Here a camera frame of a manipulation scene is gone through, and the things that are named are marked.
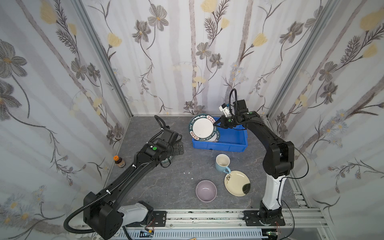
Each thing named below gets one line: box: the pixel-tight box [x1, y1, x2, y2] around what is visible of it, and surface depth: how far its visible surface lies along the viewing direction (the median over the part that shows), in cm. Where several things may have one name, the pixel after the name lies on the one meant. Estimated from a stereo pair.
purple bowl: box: [195, 179, 218, 203], surface depth 82 cm
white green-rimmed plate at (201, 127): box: [188, 113, 217, 141], surface depth 92 cm
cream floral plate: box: [224, 170, 251, 197], surface depth 87 cm
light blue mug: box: [215, 153, 231, 174], surface depth 88 cm
